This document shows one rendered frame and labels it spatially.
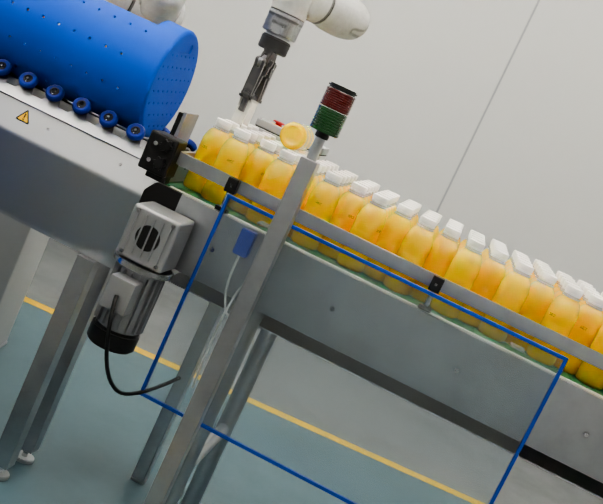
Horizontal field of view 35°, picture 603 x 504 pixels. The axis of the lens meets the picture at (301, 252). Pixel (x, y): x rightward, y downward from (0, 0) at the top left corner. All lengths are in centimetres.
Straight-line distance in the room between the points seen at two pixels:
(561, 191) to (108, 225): 339
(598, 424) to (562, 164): 330
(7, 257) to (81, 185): 79
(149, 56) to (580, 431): 128
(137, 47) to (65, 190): 39
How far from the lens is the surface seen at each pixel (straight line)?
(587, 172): 537
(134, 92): 231
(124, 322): 212
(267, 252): 198
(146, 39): 234
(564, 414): 215
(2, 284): 313
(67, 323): 246
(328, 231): 212
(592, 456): 217
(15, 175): 246
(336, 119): 194
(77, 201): 239
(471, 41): 524
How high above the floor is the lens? 123
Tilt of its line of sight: 9 degrees down
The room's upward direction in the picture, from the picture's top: 25 degrees clockwise
